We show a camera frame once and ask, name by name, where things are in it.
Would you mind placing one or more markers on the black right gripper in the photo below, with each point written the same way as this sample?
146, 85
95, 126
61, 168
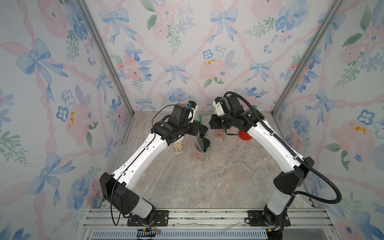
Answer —
216, 121

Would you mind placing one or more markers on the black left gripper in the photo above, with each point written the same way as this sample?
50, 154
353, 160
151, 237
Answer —
193, 128

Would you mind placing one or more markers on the black-lid red cup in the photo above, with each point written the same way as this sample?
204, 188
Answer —
203, 144
201, 156

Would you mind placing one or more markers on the clear plastic carrier bag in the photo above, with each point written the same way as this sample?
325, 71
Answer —
221, 135

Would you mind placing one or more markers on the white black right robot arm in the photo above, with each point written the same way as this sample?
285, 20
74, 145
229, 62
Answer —
293, 172

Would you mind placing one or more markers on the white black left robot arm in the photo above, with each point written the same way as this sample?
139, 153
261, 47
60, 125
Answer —
117, 187

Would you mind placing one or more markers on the red straw holder cup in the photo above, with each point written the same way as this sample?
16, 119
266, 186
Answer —
244, 136

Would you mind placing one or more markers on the front left white-lid cup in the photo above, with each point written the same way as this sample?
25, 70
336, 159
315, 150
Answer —
178, 145

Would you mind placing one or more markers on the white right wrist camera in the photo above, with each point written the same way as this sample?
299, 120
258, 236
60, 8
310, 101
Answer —
217, 104

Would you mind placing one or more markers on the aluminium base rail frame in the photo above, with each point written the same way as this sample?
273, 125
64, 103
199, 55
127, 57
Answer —
211, 224

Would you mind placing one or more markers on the right aluminium corner post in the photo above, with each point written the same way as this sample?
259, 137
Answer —
320, 33

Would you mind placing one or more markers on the aluminium corner post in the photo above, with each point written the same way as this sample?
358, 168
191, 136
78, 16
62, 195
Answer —
95, 33
320, 33

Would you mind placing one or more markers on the left aluminium corner post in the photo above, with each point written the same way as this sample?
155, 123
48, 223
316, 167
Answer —
95, 33

